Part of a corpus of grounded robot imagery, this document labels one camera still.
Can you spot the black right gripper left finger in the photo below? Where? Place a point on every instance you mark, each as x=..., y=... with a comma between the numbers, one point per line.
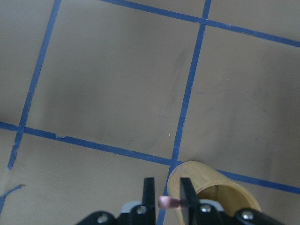
x=149, y=202

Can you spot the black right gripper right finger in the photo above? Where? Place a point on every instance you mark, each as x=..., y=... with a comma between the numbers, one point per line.
x=188, y=201

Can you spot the bamboo cylinder holder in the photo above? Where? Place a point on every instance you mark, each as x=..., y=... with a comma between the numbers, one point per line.
x=212, y=185

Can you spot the pink chopstick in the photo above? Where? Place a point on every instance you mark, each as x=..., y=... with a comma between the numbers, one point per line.
x=166, y=202

